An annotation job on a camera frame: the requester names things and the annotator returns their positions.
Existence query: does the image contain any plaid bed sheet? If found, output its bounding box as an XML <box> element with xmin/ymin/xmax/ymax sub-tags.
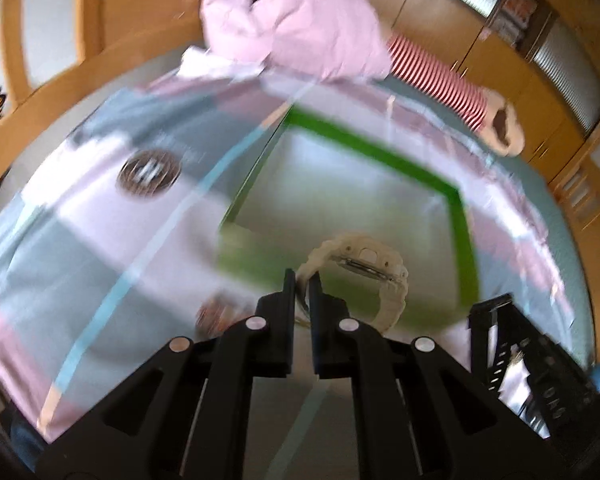
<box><xmin>0</xmin><ymin>73</ymin><xmax>594</xmax><ymax>467</ymax></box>

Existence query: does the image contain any red striped plush doll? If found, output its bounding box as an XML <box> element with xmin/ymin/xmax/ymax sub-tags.
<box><xmin>387</xmin><ymin>32</ymin><xmax>526</xmax><ymax>157</ymax></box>

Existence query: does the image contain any pink crumpled blanket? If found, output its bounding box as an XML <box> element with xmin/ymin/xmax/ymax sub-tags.
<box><xmin>178</xmin><ymin>0</ymin><xmax>390</xmax><ymax>80</ymax></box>

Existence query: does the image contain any wooden wardrobe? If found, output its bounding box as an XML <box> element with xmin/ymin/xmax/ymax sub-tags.
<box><xmin>308</xmin><ymin>0</ymin><xmax>600</xmax><ymax>361</ymax></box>

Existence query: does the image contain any white wrist watch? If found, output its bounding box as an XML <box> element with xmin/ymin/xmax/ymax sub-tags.
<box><xmin>296</xmin><ymin>232</ymin><xmax>408</xmax><ymax>334</ymax></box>

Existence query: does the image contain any green cardboard box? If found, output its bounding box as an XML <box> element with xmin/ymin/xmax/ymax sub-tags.
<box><xmin>218</xmin><ymin>107</ymin><xmax>479</xmax><ymax>328</ymax></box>

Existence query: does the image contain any red and peach bead bracelet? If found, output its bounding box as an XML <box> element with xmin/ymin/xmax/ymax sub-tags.
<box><xmin>194</xmin><ymin>292</ymin><xmax>242</xmax><ymax>338</ymax></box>

